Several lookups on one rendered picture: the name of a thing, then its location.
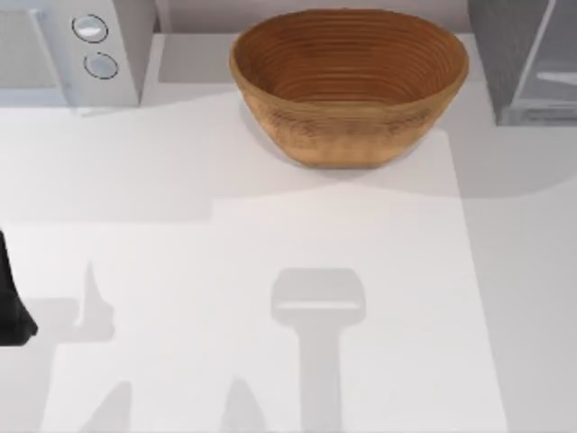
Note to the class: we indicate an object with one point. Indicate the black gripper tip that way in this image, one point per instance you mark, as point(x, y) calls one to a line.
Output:
point(11, 311)

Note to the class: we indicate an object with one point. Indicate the pale microwave oven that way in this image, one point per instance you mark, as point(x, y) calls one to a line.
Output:
point(121, 49)

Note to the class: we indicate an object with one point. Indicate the round microwave knob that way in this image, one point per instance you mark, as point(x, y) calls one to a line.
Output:
point(101, 65)
point(89, 28)

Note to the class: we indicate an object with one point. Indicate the brown woven basket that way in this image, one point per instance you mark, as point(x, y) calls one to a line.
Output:
point(349, 94)

